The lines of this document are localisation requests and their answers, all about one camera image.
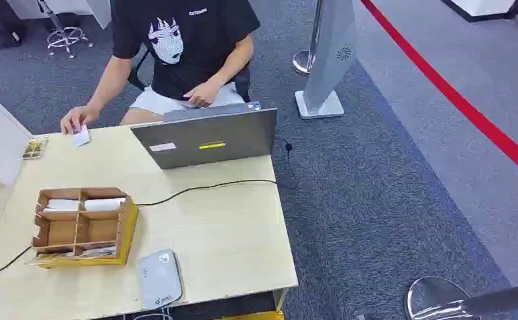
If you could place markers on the chrome stanchion base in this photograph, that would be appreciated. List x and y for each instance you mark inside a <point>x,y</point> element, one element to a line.
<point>444,300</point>

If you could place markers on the white cards stack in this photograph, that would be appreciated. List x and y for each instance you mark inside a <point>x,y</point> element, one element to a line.
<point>104,203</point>
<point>61,205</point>

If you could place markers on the chrome stanchion post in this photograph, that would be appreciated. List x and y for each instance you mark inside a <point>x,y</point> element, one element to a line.
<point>308,53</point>

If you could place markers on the small clear card case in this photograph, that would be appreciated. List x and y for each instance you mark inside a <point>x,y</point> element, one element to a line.
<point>34,148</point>

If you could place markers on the grey card reader pad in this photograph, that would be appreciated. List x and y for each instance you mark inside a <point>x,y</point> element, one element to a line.
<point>159,279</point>

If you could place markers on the white card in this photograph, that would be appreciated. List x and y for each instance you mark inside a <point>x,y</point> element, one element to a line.
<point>81,136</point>

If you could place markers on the person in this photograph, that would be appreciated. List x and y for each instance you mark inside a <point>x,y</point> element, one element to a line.
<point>188,44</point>

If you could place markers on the red barrier belt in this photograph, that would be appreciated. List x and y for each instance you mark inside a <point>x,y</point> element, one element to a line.
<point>462,104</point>

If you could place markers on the wooden card box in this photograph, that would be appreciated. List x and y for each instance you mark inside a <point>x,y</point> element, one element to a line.
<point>84,229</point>

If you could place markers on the chrome stool base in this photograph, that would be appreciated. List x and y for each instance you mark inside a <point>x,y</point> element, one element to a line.
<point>65,37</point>

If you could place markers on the grey laptop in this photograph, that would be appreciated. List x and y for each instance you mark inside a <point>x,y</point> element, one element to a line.
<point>205,139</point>

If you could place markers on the cards in box slot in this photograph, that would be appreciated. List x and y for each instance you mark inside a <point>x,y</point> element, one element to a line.
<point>94,252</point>

